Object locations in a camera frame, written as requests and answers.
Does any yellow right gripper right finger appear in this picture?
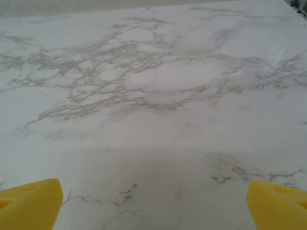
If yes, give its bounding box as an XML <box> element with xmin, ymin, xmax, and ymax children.
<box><xmin>246</xmin><ymin>181</ymin><xmax>307</xmax><ymax>230</ymax></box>

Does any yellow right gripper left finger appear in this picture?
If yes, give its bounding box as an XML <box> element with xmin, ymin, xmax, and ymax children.
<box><xmin>0</xmin><ymin>178</ymin><xmax>64</xmax><ymax>230</ymax></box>

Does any aluminium side rail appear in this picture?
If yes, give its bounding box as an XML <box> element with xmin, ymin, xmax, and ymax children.
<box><xmin>289</xmin><ymin>0</ymin><xmax>307</xmax><ymax>15</ymax></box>

